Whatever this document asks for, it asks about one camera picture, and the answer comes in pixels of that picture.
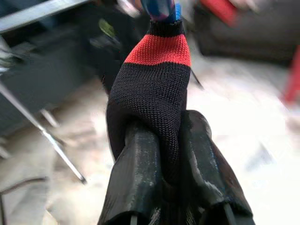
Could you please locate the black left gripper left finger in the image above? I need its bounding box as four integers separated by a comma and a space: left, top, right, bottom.
97, 127, 166, 225

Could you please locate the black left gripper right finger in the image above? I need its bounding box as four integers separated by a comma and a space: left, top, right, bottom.
179, 109, 257, 225

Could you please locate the black polo shirt red trim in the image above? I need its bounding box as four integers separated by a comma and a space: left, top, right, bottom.
105, 20, 193, 186

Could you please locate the blue plastic hanger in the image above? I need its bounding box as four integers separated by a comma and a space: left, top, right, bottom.
140, 0, 183, 25

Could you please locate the silver metal clothes rack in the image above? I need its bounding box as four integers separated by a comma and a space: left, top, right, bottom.
0, 0, 89, 185

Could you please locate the red plastic stool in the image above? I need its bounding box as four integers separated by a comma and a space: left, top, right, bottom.
282, 45, 300, 104

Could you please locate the grey fabric sofa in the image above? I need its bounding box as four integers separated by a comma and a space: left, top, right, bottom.
193, 0, 300, 65

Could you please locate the black t-shirt green logo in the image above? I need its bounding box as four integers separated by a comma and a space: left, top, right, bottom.
77, 9, 141, 94

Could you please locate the black TV console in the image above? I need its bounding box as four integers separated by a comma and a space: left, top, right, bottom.
0, 23, 111, 136

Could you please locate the red cushion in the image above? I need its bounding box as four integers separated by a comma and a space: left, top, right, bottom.
200, 0, 239, 25

